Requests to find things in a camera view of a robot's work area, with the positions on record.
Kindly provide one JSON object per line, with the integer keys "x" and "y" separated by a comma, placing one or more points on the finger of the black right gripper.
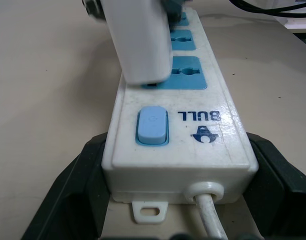
{"x": 174, "y": 10}
{"x": 94, "y": 11}

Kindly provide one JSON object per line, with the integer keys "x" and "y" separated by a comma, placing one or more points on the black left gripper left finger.
{"x": 75, "y": 190}

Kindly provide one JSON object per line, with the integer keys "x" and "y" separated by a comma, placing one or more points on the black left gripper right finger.
{"x": 280, "y": 200}

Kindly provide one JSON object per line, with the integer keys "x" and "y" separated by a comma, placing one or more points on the white charger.
{"x": 139, "y": 45}

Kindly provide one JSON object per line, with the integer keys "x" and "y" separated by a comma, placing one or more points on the white power strip blue sockets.
{"x": 193, "y": 150}

